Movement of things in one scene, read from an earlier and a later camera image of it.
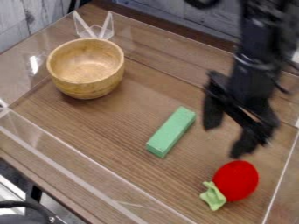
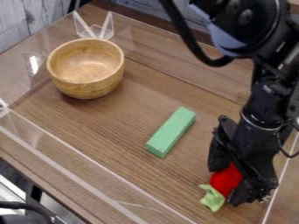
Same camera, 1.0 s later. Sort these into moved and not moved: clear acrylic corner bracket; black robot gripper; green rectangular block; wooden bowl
Moved: black robot gripper
Not moved: clear acrylic corner bracket; green rectangular block; wooden bowl
